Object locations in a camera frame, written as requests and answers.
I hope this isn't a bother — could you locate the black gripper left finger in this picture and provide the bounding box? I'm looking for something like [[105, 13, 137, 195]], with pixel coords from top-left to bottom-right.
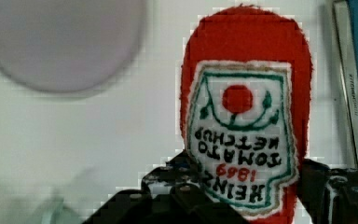
[[82, 151, 249, 224]]

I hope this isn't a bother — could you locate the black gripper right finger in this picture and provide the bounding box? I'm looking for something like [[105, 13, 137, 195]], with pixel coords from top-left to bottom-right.
[[296, 159, 358, 224]]

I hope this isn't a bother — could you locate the red felt ketchup bottle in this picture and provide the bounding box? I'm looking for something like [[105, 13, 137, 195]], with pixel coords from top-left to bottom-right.
[[180, 6, 312, 224]]

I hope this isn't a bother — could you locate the black toaster oven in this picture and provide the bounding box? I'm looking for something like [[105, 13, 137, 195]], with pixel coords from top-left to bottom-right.
[[332, 0, 358, 175]]

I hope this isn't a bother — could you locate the grey oval plate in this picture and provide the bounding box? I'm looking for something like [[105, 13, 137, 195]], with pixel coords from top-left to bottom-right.
[[0, 0, 147, 92]]

